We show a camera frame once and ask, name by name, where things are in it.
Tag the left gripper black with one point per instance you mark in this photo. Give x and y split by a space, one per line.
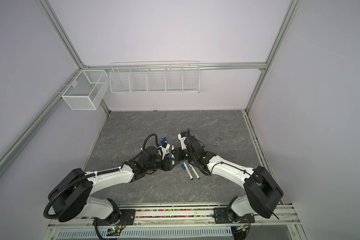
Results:
167 163

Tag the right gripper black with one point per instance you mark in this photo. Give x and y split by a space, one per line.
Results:
179 155

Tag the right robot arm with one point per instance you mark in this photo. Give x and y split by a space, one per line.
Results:
262 193

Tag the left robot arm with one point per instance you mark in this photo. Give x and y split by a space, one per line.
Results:
72 197

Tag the white mesh box basket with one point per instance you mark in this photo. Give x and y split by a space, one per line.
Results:
87 90

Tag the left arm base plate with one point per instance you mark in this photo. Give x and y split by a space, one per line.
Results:
124 217

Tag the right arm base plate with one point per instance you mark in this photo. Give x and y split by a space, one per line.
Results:
225 216

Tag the white wire wall basket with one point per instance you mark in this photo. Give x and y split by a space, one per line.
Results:
155 77

